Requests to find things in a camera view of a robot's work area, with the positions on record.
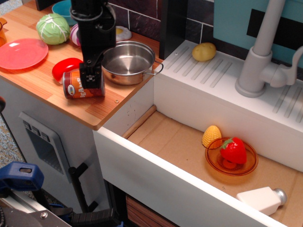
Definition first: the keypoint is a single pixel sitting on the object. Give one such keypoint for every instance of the pink plastic plate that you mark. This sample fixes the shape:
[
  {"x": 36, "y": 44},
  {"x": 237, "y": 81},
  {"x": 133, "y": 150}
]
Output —
[{"x": 22, "y": 53}]

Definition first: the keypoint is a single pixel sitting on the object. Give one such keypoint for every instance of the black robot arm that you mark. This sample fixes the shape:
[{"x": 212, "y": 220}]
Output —
[{"x": 88, "y": 9}]

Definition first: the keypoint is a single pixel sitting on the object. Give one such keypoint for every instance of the yellow toy potato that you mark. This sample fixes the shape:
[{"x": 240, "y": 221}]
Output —
[{"x": 204, "y": 51}]

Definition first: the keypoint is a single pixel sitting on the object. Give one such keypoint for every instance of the toy fried egg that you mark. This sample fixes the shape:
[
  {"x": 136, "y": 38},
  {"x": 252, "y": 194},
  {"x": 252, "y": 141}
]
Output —
[{"x": 122, "y": 33}]

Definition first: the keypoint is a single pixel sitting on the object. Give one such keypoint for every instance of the red toy strawberry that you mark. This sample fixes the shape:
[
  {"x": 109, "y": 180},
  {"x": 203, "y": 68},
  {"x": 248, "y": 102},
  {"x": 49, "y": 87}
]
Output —
[{"x": 233, "y": 150}]

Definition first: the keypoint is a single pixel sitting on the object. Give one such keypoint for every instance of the yellow toy corn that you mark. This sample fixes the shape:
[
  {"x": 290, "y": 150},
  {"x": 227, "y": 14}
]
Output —
[{"x": 212, "y": 137}]

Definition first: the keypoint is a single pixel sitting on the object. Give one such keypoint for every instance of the white salt shaker bottle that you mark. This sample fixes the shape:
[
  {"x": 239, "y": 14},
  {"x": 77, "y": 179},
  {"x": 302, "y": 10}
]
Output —
[{"x": 265, "y": 200}]

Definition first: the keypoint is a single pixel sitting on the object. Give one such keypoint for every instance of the purple striped toy onion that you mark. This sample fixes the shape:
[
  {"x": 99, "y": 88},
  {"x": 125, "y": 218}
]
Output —
[{"x": 73, "y": 35}]

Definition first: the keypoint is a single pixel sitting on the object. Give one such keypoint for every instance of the teal plastic bowl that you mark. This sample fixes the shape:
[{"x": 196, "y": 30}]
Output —
[{"x": 63, "y": 8}]

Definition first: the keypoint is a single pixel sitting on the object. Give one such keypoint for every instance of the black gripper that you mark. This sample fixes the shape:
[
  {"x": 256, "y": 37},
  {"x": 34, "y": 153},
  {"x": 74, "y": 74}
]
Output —
[{"x": 96, "y": 35}]

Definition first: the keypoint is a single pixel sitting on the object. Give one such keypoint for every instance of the black oven door handle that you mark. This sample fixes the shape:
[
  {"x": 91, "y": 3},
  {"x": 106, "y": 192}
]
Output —
[{"x": 75, "y": 174}]

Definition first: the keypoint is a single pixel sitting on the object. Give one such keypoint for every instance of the stainless steel pot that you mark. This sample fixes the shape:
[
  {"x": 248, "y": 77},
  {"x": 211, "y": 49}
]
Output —
[{"x": 128, "y": 63}]

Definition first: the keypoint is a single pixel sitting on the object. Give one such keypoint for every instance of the blue clamp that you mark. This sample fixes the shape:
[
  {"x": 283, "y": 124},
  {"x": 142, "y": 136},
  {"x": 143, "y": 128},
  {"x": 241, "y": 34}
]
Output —
[{"x": 21, "y": 176}]

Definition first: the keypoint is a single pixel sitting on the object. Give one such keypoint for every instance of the grey toy faucet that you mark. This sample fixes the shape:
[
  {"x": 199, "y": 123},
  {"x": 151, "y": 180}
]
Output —
[{"x": 258, "y": 69}]

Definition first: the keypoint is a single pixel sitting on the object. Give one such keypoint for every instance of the grey oven control panel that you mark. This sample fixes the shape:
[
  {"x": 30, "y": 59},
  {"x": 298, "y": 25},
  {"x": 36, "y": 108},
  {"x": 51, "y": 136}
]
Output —
[{"x": 45, "y": 148}]

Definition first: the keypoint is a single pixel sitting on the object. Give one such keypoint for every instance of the orange transparent cup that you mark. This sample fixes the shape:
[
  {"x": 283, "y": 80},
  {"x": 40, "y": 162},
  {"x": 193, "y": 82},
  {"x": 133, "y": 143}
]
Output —
[{"x": 2, "y": 33}]

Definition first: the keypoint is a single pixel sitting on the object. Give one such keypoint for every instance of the orange beans can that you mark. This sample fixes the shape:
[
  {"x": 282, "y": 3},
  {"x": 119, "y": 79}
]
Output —
[{"x": 73, "y": 89}]

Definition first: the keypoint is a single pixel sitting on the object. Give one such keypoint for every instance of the green toy cabbage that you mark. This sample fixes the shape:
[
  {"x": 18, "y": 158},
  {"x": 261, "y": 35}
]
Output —
[{"x": 53, "y": 29}]

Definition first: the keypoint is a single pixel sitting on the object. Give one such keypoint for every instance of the orange transparent dish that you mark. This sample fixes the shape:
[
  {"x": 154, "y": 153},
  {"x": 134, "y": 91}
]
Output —
[{"x": 220, "y": 164}]

